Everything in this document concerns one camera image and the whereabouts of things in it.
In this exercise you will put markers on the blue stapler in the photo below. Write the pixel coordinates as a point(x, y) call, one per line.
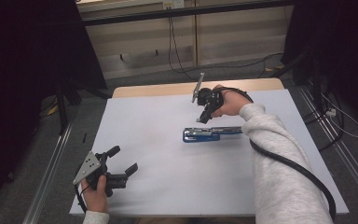
point(199, 137)

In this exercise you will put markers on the white power strip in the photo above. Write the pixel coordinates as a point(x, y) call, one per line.
point(174, 4)

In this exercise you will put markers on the white plug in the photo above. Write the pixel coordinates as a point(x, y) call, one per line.
point(331, 112)

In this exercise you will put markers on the person's right hand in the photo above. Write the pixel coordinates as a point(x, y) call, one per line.
point(233, 104)

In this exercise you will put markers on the person's left hand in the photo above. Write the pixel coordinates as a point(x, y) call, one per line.
point(95, 199)

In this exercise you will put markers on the metal floor rail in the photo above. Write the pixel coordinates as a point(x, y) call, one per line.
point(348, 155)
point(48, 174)

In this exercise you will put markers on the black stand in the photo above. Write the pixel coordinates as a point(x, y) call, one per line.
point(62, 109)

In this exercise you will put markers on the white table mat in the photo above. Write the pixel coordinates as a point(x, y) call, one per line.
point(155, 140)

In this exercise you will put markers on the black metal beam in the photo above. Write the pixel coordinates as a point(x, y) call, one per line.
point(180, 13)

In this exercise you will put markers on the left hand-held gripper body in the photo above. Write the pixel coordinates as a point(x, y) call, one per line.
point(87, 169)

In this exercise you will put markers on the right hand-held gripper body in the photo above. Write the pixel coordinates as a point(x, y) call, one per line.
point(211, 98)

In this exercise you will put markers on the light wooden cabinet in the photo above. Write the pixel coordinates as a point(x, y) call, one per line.
point(236, 40)

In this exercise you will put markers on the black curtain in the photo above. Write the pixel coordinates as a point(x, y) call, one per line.
point(18, 77)
point(341, 46)

